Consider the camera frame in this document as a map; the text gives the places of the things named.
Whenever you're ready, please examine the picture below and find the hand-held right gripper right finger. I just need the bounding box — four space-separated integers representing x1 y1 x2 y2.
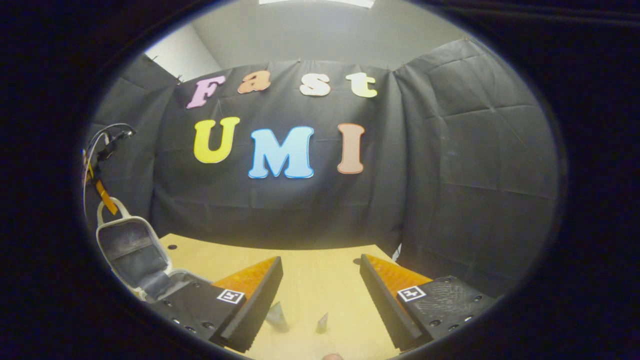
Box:
359 253 497 353

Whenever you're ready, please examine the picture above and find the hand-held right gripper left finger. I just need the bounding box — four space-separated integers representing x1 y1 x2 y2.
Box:
151 256 284 354

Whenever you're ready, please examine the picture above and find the ceiling light panel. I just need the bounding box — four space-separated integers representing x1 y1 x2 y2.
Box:
258 0 376 9

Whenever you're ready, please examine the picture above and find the large white cosmetic tube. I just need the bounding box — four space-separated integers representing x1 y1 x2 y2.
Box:
265 301 290 333

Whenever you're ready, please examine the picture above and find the black backdrop cloth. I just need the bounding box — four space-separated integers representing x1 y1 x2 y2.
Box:
82 37 563 298

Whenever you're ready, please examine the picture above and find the white suitcase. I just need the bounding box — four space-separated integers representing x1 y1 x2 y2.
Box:
96 197 213 303

